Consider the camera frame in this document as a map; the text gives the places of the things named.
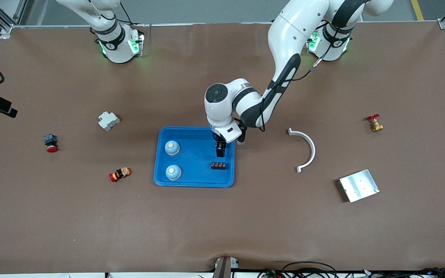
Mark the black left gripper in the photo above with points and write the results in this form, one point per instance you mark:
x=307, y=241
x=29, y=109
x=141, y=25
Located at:
x=220, y=147

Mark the black terminal block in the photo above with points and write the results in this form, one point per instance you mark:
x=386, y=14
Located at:
x=218, y=166

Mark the blue dome call bell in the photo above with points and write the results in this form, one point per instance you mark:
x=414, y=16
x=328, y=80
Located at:
x=172, y=148
x=173, y=173

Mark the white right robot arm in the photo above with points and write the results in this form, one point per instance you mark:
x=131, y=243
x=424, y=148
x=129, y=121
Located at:
x=118, y=50

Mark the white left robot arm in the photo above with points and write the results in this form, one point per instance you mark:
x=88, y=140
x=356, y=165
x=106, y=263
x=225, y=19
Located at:
x=296, y=34

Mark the blue plastic tray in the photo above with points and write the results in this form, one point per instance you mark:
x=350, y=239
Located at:
x=195, y=154

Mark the red pushbutton with blue base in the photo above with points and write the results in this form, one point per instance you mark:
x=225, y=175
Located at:
x=50, y=139

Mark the brown table mat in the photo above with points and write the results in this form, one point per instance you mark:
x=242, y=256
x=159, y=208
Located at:
x=222, y=224

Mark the red yellow emergency stop button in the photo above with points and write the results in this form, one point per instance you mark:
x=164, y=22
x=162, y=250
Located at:
x=120, y=173

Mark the white circuit breaker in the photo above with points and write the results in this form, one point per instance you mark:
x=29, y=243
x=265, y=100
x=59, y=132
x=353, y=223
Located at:
x=108, y=121

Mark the grey metal table clamp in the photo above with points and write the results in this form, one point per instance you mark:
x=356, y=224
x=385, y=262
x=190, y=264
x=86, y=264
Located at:
x=224, y=268

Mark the silver aluminium plate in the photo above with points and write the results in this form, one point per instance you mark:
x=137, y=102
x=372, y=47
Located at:
x=359, y=185

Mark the white curved plastic bracket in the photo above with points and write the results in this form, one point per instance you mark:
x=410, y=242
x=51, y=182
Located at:
x=312, y=148

